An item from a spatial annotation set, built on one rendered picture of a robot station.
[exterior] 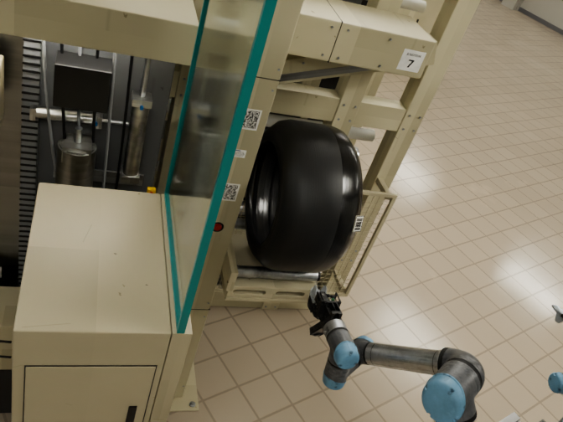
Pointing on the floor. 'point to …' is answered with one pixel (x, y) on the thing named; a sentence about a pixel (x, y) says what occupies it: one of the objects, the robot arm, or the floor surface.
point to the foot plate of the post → (187, 403)
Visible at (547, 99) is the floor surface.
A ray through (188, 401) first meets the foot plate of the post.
